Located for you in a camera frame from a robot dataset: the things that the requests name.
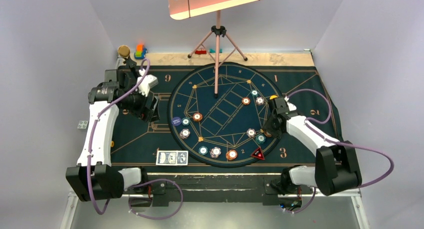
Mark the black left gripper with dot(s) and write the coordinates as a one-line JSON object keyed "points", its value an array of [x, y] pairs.
{"points": [[147, 114]]}

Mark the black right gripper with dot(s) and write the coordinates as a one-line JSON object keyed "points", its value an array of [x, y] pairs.
{"points": [[275, 133]]}

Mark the red chip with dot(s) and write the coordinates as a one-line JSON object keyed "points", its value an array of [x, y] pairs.
{"points": [[246, 101], [197, 117], [266, 134]]}

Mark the blue small blind button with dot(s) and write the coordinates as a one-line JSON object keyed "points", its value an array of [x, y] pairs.
{"points": [[176, 121]]}

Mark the purple chips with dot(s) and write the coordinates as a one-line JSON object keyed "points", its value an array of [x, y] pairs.
{"points": [[251, 133], [184, 133]]}

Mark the red triangle dealer marker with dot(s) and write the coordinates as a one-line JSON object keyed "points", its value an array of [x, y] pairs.
{"points": [[258, 154]]}

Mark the blue playing card deck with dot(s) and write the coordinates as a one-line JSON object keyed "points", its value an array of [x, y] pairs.
{"points": [[172, 158]]}

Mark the orange poker chip stack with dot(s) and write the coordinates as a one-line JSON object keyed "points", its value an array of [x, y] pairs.
{"points": [[231, 155]]}

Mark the green poker chip stack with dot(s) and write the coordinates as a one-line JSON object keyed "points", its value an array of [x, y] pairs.
{"points": [[203, 150]]}

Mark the purple white poker chip stack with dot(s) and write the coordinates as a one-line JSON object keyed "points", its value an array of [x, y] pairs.
{"points": [[215, 152]]}

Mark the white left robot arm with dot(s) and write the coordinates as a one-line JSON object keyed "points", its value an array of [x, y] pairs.
{"points": [[93, 177]]}

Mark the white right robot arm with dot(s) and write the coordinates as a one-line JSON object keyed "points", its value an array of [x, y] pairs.
{"points": [[336, 167]]}

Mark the round dark blue mat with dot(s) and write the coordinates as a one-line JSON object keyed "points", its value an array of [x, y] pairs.
{"points": [[222, 105]]}

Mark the colourful toy blocks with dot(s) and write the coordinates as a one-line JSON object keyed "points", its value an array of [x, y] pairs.
{"points": [[140, 52]]}

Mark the gold round lid jar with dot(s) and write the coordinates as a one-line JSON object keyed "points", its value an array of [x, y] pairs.
{"points": [[124, 51]]}

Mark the grey toy brick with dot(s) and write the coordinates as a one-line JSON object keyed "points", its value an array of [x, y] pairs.
{"points": [[82, 124]]}

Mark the red toy block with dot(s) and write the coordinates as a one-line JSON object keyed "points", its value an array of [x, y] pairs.
{"points": [[200, 52]]}

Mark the teal toy block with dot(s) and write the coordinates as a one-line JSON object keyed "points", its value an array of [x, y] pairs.
{"points": [[211, 50]]}

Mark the pink tripod stand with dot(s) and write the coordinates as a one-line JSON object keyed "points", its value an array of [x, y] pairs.
{"points": [[220, 32]]}

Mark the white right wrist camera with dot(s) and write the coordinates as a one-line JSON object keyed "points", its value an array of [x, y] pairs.
{"points": [[291, 106]]}

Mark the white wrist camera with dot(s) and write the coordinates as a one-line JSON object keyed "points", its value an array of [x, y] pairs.
{"points": [[291, 106], [145, 84]]}

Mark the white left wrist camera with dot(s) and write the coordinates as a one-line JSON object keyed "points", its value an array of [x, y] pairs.
{"points": [[145, 84]]}

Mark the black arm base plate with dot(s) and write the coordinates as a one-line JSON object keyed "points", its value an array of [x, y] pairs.
{"points": [[218, 188]]}

